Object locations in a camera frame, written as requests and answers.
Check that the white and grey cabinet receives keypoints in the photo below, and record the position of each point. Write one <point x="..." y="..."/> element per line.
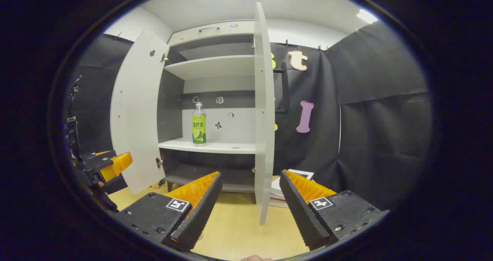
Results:
<point x="215" y="66"/>

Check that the small ceiling light panel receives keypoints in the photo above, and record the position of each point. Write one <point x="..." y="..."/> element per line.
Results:
<point x="366" y="16"/>

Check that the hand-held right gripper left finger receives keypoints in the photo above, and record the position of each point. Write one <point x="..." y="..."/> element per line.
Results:
<point x="200" y="214"/>

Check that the white cabinet drawer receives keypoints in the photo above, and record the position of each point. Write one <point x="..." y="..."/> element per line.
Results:
<point x="212" y="30"/>

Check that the brown book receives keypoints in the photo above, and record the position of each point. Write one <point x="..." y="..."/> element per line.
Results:
<point x="278" y="204"/>

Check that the white portrait cover book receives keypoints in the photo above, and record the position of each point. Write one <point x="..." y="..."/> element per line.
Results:
<point x="279" y="188"/>

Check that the green label plastic bottle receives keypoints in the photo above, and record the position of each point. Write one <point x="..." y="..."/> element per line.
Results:
<point x="199" y="124"/>

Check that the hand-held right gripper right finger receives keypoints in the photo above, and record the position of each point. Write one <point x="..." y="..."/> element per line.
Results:
<point x="300" y="211"/>

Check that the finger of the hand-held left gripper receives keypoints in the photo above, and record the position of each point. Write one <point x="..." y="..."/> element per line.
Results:
<point x="101" y="161"/>

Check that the white cabinet door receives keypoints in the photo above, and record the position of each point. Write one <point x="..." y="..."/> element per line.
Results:
<point x="134" y="118"/>
<point x="264" y="118"/>

